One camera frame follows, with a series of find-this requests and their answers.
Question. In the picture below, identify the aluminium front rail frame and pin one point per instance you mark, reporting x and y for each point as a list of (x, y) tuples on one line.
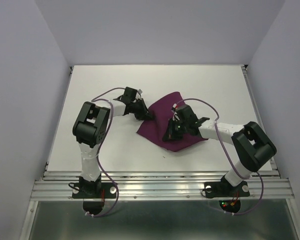
[(159, 185)]

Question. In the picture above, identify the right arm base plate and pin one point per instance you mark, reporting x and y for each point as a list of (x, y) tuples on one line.
[(218, 189)]

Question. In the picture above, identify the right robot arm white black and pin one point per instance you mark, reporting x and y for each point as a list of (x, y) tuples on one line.
[(253, 147)]

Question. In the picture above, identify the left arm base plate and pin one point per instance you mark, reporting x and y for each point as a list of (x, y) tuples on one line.
[(107, 190)]

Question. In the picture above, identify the purple surgical cloth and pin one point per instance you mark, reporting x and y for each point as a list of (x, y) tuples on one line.
[(154, 130)]

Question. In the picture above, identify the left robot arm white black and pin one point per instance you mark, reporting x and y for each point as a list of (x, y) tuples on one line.
[(90, 130)]

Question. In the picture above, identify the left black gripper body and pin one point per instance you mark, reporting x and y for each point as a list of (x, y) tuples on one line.
[(139, 110)]

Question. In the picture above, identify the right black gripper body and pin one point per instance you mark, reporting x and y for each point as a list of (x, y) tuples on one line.
[(177, 128)]

